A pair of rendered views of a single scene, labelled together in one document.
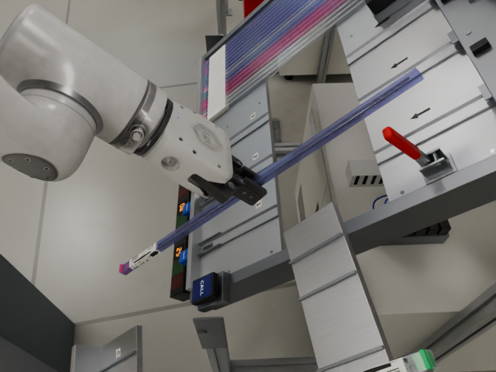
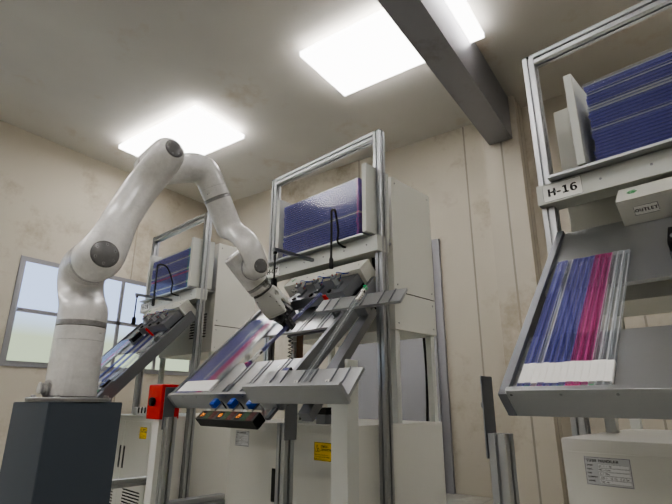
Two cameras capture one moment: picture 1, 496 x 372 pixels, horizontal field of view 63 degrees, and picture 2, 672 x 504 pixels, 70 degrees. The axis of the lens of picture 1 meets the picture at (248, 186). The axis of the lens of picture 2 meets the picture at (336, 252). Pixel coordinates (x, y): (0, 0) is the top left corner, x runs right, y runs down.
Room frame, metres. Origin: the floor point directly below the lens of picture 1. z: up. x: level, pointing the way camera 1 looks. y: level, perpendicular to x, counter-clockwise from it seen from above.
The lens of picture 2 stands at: (-1.02, 1.05, 0.70)
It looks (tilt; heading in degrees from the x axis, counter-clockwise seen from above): 17 degrees up; 316
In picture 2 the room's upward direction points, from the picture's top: straight up
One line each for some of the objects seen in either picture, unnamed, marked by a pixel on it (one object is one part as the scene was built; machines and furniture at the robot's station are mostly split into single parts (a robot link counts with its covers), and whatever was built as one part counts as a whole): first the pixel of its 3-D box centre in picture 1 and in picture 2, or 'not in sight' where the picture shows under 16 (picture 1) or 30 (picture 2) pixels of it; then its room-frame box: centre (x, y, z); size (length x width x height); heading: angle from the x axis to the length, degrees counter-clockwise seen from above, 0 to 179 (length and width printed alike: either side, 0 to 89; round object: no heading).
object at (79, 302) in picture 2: not in sight; (84, 285); (0.38, 0.67, 1.00); 0.19 x 0.12 x 0.24; 179
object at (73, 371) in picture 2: not in sight; (75, 364); (0.35, 0.67, 0.79); 0.19 x 0.19 x 0.18
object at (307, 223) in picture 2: not in sight; (327, 222); (0.57, -0.41, 1.52); 0.51 x 0.13 x 0.27; 2
